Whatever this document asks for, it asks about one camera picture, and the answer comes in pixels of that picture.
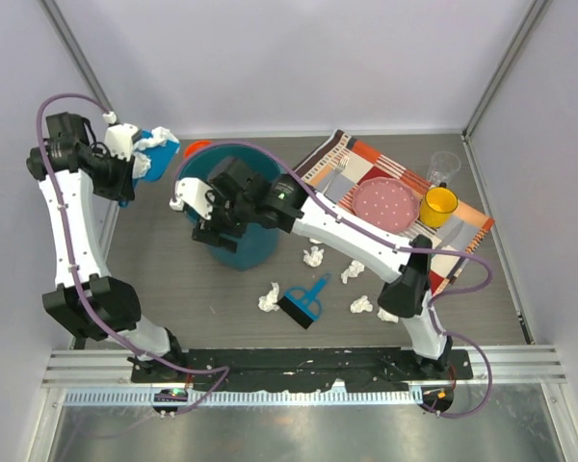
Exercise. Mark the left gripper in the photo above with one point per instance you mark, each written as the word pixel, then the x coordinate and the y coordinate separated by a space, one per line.
pixel 126 178

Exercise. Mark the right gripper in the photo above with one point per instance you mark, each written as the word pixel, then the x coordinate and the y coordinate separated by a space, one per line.
pixel 220 223

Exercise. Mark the teal trash bin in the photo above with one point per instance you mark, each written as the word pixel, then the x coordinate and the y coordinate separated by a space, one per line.
pixel 258 244

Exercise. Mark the blue hand brush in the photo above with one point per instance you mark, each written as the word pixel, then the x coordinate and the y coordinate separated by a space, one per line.
pixel 303 305

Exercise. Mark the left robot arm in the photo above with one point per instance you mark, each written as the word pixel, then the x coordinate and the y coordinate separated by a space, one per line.
pixel 72 166

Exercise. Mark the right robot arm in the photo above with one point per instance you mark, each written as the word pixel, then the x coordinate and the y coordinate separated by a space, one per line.
pixel 238 196

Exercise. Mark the orange bowl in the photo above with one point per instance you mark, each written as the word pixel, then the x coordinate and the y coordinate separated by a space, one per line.
pixel 194 147

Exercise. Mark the patterned placemat cloth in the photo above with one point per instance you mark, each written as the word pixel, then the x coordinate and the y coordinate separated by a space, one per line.
pixel 367 169

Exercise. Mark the white plastic fork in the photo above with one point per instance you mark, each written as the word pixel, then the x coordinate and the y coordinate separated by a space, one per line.
pixel 337 170

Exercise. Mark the pink dotted plate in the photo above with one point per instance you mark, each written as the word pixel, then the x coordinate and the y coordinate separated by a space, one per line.
pixel 385 204

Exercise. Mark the yellow mug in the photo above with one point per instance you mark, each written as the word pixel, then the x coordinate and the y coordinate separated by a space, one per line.
pixel 436 207

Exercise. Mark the clear plastic cup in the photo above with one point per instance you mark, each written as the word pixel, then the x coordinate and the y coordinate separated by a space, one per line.
pixel 444 166

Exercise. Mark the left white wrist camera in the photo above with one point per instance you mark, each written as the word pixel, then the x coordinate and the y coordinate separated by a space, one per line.
pixel 120 138

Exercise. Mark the white slotted cable duct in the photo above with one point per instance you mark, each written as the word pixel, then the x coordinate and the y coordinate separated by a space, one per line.
pixel 152 397

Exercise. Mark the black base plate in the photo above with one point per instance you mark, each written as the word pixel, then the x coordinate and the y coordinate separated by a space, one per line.
pixel 308 370

